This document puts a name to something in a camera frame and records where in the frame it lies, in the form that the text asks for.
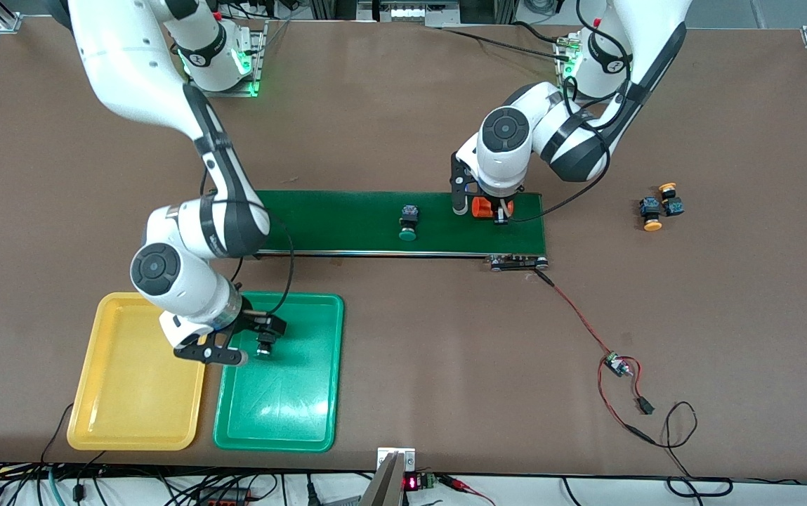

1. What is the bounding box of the yellow push button black body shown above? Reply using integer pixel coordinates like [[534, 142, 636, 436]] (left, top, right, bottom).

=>
[[639, 197, 664, 233], [658, 182, 685, 217]]

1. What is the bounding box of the red clip lead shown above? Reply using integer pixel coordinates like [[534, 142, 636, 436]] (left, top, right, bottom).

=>
[[438, 474, 499, 506]]

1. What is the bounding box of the black cable on table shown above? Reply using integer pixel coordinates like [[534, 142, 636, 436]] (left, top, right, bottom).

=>
[[438, 27, 572, 60], [512, 20, 579, 46]]

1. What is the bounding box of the grey metal camera bracket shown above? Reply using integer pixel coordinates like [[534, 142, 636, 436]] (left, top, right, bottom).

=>
[[375, 447, 416, 506]]

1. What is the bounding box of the red and black power strip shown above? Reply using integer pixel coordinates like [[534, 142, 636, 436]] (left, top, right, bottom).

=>
[[196, 486, 253, 506]]

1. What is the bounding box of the green plastic tray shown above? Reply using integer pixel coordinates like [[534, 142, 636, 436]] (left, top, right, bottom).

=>
[[213, 291, 345, 453]]

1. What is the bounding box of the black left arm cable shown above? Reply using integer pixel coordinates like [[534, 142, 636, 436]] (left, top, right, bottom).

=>
[[509, 0, 636, 224]]

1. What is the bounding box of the red and black wire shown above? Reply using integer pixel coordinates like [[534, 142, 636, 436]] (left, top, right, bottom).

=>
[[534, 269, 657, 445]]

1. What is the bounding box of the orange cylinder with white print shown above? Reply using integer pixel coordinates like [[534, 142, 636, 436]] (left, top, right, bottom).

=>
[[471, 197, 515, 220]]

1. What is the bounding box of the green conveyor belt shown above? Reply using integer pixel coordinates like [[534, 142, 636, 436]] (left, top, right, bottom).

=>
[[199, 188, 550, 273]]

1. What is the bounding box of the yellow plastic tray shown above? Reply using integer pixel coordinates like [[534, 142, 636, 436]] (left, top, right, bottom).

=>
[[67, 292, 214, 451]]

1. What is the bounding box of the small controller circuit board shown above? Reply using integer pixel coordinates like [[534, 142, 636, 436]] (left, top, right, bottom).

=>
[[603, 351, 634, 378]]

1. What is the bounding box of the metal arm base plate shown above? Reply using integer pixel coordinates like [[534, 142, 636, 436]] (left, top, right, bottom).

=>
[[189, 20, 268, 98], [556, 70, 633, 105]]

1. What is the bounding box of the white light panel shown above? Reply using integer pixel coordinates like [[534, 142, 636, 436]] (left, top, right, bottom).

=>
[[374, 0, 461, 25]]

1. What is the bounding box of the thin black looped cable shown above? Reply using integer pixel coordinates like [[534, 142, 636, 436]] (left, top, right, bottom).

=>
[[656, 402, 734, 498]]

